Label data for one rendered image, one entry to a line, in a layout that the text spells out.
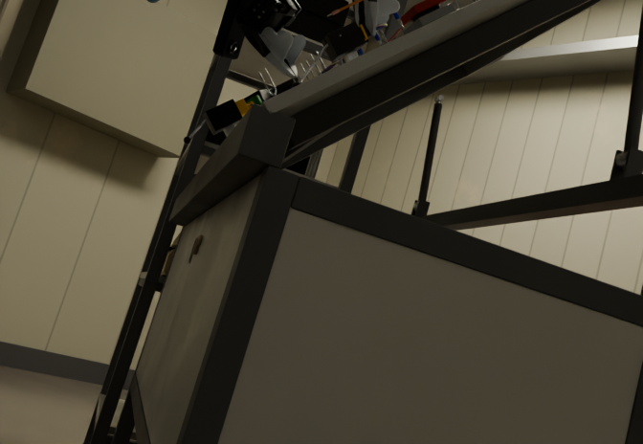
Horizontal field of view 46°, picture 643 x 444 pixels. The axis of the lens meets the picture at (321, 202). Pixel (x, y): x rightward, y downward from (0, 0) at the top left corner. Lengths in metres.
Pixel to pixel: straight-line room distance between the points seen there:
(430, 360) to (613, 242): 3.00
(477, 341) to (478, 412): 0.09
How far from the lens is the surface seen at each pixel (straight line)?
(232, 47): 1.34
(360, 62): 0.95
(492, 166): 4.46
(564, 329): 1.04
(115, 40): 4.23
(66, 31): 4.13
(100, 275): 4.54
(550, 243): 4.08
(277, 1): 1.26
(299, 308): 0.90
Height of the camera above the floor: 0.63
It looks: 10 degrees up
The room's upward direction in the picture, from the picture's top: 17 degrees clockwise
